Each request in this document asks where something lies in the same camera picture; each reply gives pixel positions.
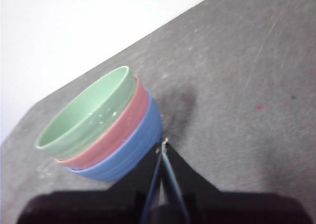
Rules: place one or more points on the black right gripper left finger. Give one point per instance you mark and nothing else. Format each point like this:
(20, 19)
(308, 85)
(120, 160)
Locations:
(103, 206)

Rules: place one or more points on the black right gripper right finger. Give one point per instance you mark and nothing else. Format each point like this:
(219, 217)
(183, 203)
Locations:
(222, 206)

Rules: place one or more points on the red ribbed bowl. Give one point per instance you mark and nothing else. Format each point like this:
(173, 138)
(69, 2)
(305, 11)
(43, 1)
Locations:
(118, 130)

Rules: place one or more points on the green ribbed bowl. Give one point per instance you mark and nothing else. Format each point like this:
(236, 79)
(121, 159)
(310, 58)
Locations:
(81, 110)

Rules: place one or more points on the blue ribbed bowl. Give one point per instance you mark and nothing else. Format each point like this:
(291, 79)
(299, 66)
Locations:
(138, 147)

